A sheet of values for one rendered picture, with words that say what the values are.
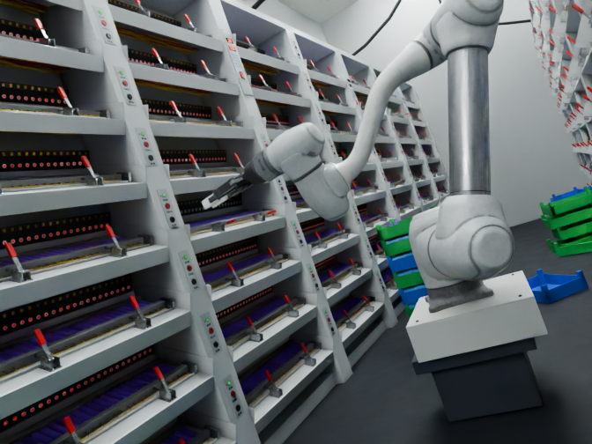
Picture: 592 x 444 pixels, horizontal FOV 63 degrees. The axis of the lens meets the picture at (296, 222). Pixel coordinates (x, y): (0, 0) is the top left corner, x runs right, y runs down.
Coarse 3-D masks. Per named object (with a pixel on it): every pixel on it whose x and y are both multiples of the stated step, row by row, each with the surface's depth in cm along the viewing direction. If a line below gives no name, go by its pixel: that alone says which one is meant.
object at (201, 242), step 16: (224, 208) 195; (240, 208) 205; (256, 208) 206; (272, 208) 202; (240, 224) 180; (256, 224) 181; (272, 224) 191; (192, 240) 148; (208, 240) 155; (224, 240) 163
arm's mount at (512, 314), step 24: (504, 288) 134; (528, 288) 126; (456, 312) 127; (480, 312) 122; (504, 312) 120; (528, 312) 118; (432, 336) 127; (456, 336) 125; (480, 336) 123; (504, 336) 121; (528, 336) 119
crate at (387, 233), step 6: (402, 222) 221; (408, 222) 219; (378, 228) 228; (384, 228) 226; (390, 228) 224; (396, 228) 223; (402, 228) 221; (408, 228) 220; (378, 234) 228; (384, 234) 226; (390, 234) 225; (396, 234) 223; (402, 234) 222
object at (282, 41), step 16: (288, 32) 267; (272, 48) 270; (288, 48) 266; (304, 64) 272; (272, 80) 273; (288, 80) 268; (304, 80) 264; (288, 112) 271; (304, 112) 267; (336, 160) 266; (352, 224) 262; (368, 240) 269; (352, 256) 265; (368, 256) 262; (368, 288) 263; (384, 304) 260; (384, 320) 261
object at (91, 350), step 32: (96, 288) 132; (128, 288) 142; (0, 320) 109; (32, 320) 116; (64, 320) 124; (96, 320) 126; (128, 320) 127; (160, 320) 131; (0, 352) 105; (32, 352) 104; (64, 352) 108; (96, 352) 110; (128, 352) 118; (0, 384) 95; (32, 384) 96; (64, 384) 103; (0, 416) 91
